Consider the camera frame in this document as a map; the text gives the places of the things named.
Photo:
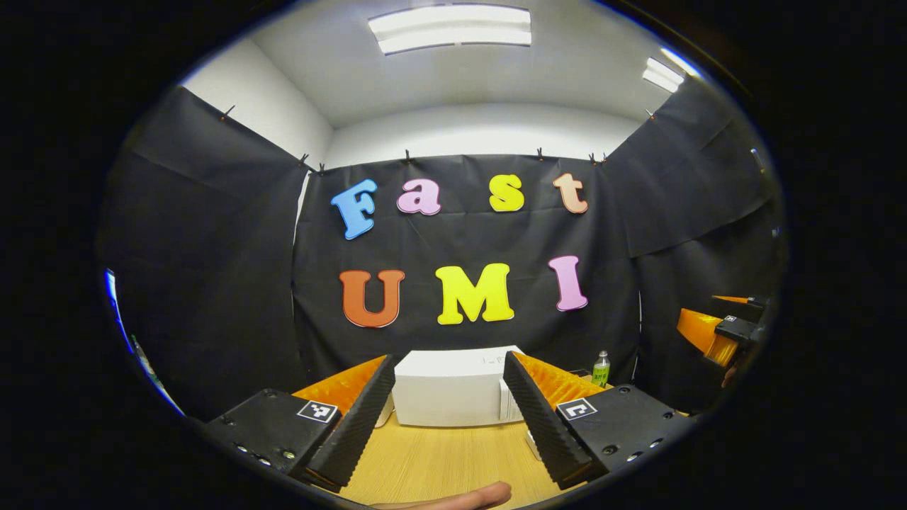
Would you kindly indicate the white microwave oven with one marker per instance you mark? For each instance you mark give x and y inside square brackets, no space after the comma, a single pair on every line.
[446,389]

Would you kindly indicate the white rectangular dish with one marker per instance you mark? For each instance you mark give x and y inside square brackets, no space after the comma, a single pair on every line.
[533,445]

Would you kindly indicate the long ceiling light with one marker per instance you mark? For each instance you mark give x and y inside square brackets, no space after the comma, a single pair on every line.
[450,28]

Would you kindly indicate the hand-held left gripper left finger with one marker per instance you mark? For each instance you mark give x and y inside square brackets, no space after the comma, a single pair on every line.
[354,425]

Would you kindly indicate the small ceiling light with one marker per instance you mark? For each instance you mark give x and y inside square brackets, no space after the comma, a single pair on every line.
[666,74]

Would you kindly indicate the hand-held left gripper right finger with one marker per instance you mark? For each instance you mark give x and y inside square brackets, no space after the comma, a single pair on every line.
[542,425]

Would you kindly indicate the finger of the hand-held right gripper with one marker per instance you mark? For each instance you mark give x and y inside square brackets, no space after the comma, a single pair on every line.
[747,309]
[737,329]

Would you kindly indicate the row of backdrop clips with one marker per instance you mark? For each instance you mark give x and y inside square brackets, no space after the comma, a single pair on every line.
[407,156]

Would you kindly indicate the green drink bottle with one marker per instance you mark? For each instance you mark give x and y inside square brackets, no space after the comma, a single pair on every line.
[601,372]

